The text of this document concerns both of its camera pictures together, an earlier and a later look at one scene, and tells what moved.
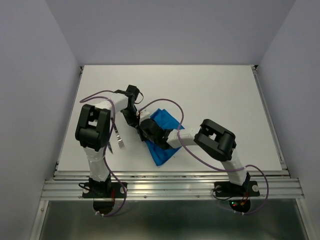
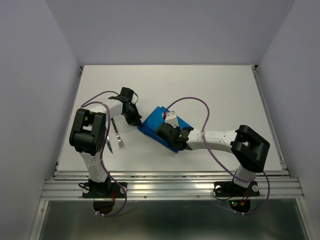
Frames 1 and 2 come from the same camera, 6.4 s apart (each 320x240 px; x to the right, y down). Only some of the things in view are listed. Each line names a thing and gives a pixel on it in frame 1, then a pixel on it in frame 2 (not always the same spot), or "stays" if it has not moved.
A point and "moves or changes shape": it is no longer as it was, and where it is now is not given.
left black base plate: (104, 189) stays
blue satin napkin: (160, 154) moves or changes shape
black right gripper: (143, 138) → (178, 128)
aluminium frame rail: (67, 184) stays
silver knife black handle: (110, 147) stays
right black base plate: (228, 189) stays
